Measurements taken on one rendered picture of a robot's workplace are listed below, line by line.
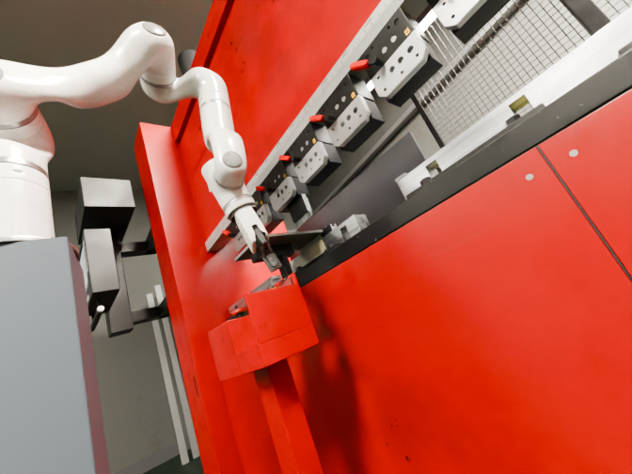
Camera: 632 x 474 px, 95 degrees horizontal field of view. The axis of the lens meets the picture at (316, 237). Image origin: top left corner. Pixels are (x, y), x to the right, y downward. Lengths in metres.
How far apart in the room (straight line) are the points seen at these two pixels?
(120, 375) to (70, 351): 3.57
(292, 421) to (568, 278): 0.58
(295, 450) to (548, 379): 0.49
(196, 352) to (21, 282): 1.14
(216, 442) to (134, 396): 2.55
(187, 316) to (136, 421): 2.58
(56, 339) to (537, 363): 0.78
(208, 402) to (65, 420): 1.13
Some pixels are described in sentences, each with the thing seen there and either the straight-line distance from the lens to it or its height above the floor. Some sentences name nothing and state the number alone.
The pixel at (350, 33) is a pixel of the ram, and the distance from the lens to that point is 1.04.
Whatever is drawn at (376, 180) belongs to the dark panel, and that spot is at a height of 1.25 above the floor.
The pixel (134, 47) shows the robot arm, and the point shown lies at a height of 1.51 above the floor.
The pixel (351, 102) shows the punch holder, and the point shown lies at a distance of 0.95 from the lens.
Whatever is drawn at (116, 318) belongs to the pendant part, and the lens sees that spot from 2.23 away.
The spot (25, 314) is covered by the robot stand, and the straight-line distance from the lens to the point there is 0.65.
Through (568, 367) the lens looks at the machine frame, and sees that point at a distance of 0.63.
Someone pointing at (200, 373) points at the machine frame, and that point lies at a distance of 1.69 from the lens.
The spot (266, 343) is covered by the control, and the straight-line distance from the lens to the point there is 0.63.
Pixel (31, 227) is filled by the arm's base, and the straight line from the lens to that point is 0.75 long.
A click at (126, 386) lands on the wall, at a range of 4.18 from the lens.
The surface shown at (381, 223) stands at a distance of 0.70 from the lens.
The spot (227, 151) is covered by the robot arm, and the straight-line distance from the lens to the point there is 0.75.
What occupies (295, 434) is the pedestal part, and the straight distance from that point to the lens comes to 0.75.
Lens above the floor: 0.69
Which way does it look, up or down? 17 degrees up
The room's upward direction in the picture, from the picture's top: 22 degrees counter-clockwise
